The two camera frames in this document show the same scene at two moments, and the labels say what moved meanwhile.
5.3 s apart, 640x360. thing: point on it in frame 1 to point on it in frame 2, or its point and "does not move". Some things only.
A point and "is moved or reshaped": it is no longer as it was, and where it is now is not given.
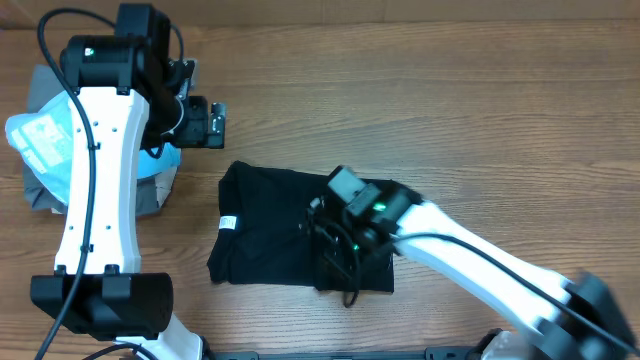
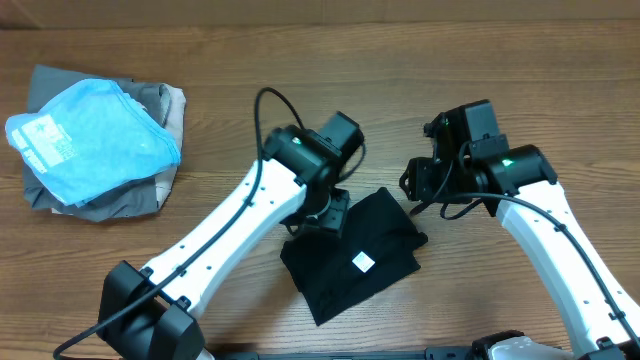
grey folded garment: (48, 81) does not move
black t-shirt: (262, 232) is moved or reshaped
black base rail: (430, 354) does not move
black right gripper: (336, 256) to (419, 175)
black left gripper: (196, 134) to (333, 220)
